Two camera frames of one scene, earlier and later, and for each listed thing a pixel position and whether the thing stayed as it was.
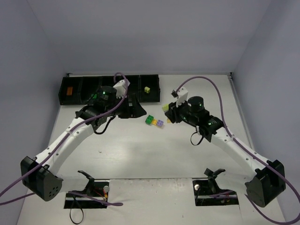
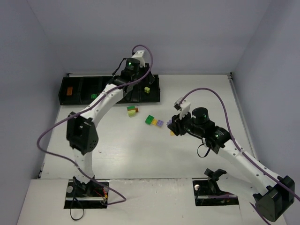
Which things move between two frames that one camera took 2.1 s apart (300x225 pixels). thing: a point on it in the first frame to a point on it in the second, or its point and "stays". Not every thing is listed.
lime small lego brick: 147,89 stays
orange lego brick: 69,90 stays
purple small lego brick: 160,123 stays
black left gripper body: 129,108 to 145,76
